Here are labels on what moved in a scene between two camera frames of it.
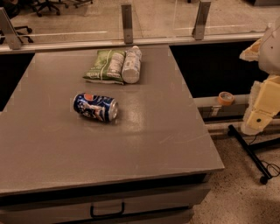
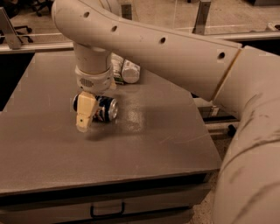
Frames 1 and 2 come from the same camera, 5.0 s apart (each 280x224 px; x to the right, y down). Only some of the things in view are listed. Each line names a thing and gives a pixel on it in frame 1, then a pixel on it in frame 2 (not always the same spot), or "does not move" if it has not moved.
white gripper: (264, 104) → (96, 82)
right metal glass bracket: (199, 26) does not move
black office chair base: (29, 31) does not move
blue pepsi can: (95, 107) does not move
